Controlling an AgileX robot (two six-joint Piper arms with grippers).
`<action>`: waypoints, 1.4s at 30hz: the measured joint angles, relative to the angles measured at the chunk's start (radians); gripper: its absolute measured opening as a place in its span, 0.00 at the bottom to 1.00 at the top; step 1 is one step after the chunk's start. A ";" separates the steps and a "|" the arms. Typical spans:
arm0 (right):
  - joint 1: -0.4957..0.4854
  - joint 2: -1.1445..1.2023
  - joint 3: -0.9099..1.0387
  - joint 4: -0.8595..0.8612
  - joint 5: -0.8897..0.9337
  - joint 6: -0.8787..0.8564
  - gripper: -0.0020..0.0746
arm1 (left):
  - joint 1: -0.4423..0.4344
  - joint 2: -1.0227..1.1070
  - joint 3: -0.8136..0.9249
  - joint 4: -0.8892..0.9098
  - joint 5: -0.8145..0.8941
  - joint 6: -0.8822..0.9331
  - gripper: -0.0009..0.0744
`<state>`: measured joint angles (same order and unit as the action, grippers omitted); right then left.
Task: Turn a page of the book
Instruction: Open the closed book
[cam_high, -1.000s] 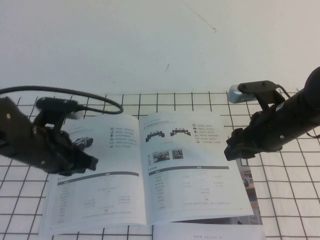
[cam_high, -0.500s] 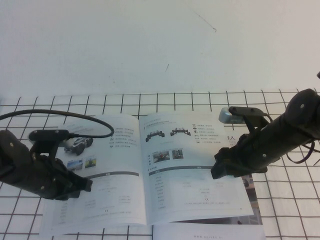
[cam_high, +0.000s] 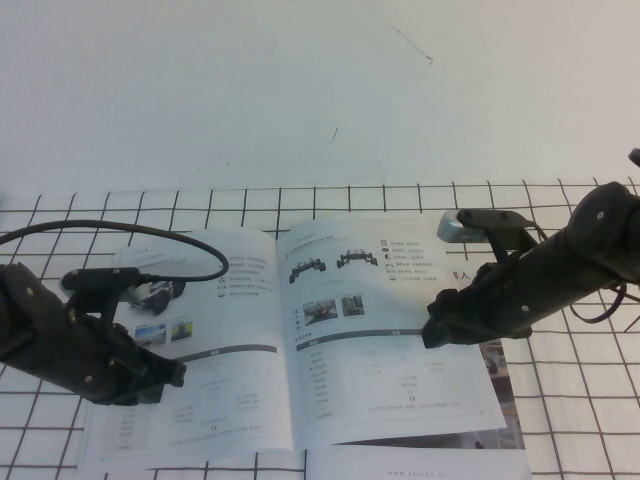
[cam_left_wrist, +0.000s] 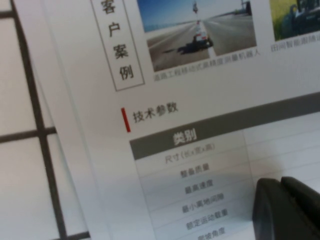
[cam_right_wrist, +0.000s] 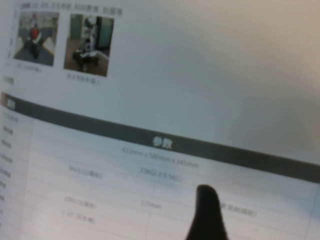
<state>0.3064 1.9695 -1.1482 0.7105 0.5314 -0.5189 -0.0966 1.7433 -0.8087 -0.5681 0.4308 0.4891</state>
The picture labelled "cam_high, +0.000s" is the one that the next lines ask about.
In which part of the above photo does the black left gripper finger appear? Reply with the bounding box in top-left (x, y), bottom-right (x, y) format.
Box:
top-left (143, 348), bottom-right (188, 390)
top-left (118, 383), bottom-right (167, 407)

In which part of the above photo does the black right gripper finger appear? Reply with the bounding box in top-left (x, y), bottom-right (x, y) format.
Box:
top-left (420, 316), bottom-right (467, 351)
top-left (426, 288), bottom-right (465, 330)

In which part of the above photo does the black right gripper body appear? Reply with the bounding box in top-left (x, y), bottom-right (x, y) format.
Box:
top-left (457, 224), bottom-right (596, 346)

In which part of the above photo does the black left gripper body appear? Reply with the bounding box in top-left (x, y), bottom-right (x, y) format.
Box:
top-left (29, 308), bottom-right (152, 407)

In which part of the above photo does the white product brochure book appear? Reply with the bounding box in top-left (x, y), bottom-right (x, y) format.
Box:
top-left (82, 213), bottom-right (534, 480)

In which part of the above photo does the white black-grid table mat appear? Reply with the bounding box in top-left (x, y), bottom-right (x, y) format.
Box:
top-left (0, 177), bottom-right (640, 480)

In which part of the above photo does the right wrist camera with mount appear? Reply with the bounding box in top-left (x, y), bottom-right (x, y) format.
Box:
top-left (436, 208), bottom-right (541, 261)

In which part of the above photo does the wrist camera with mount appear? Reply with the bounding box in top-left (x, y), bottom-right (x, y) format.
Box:
top-left (436, 208), bottom-right (541, 261)
top-left (60, 266), bottom-right (144, 326)

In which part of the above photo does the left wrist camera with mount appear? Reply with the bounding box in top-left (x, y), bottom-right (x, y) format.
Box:
top-left (60, 266), bottom-right (144, 326)

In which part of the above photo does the thin dark right camera cable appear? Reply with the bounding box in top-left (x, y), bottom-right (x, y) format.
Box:
top-left (569, 282), bottom-right (626, 324)

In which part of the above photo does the thick black left camera cable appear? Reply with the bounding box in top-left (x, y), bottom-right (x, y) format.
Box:
top-left (0, 219), bottom-right (226, 296)

